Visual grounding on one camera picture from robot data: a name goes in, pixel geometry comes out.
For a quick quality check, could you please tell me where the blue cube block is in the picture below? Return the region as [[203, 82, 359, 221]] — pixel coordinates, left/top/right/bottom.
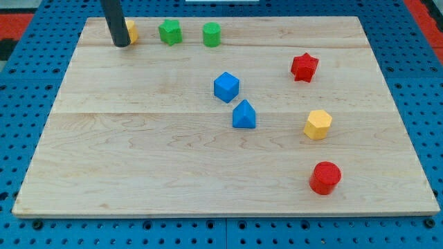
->
[[213, 72, 239, 103]]

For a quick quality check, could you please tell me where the yellow hexagon block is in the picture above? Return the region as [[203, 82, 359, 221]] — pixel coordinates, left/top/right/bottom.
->
[[303, 109, 332, 140]]

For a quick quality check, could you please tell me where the red cylinder block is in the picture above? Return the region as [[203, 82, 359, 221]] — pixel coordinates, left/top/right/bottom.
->
[[309, 161, 342, 195]]

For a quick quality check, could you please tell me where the yellow block behind rod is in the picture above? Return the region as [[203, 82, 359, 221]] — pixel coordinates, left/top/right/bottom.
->
[[125, 20, 138, 44]]

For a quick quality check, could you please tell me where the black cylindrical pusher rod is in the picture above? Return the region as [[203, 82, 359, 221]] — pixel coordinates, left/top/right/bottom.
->
[[100, 0, 131, 48]]

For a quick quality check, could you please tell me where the red star block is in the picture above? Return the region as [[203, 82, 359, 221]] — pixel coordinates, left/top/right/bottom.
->
[[291, 53, 319, 83]]

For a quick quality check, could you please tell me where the wooden board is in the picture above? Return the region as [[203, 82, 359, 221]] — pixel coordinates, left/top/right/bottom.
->
[[12, 17, 440, 219]]

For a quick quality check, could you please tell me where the blue triangle block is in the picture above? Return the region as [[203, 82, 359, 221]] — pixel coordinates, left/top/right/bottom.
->
[[232, 100, 256, 129]]

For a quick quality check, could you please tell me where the green star block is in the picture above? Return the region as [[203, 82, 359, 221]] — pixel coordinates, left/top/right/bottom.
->
[[159, 19, 183, 46]]

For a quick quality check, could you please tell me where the green cylinder block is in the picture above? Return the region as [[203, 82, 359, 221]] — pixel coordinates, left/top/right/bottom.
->
[[202, 22, 221, 47]]

